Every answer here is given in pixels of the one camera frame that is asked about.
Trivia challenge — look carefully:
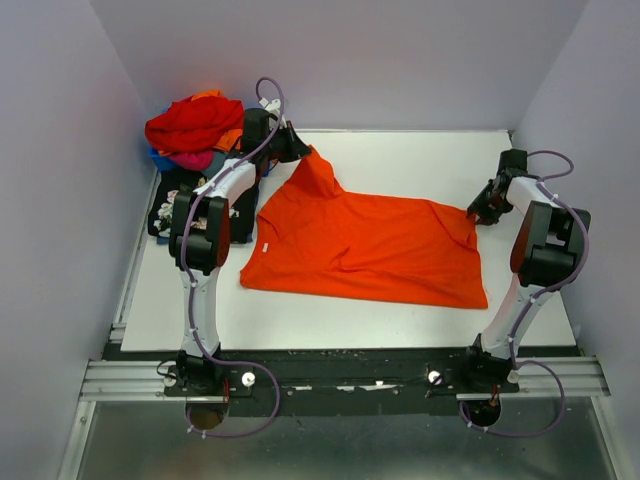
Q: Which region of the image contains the black floral folded t-shirt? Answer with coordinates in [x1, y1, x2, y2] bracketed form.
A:
[147, 167, 259, 244]

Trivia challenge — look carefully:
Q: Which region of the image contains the aluminium extrusion frame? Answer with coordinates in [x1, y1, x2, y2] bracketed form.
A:
[54, 149, 189, 480]

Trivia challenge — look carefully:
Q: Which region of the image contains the grey-teal t-shirt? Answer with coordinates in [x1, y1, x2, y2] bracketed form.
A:
[201, 150, 227, 179]

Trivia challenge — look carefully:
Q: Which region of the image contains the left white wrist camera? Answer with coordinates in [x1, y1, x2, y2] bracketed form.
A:
[258, 97, 288, 122]

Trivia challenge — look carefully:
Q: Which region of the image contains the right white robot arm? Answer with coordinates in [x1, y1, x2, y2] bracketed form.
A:
[459, 149, 592, 392]

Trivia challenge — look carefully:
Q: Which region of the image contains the pink t-shirt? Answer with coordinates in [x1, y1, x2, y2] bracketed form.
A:
[169, 150, 215, 171]

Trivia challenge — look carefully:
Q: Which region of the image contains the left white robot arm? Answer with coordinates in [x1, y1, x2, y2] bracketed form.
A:
[169, 100, 310, 358]

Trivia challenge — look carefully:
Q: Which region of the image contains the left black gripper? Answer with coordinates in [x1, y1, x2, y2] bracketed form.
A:
[261, 121, 310, 163]

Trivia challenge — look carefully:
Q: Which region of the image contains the red t-shirt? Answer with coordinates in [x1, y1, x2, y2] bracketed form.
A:
[144, 95, 244, 154]

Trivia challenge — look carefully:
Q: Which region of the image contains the blue plastic bin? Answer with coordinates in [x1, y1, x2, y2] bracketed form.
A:
[148, 105, 276, 178]

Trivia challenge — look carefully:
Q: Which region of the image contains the orange t-shirt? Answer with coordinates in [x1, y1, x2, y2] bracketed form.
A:
[191, 90, 244, 152]
[240, 151, 488, 309]

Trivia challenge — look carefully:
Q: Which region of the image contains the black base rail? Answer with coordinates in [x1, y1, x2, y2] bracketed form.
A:
[102, 339, 531, 419]

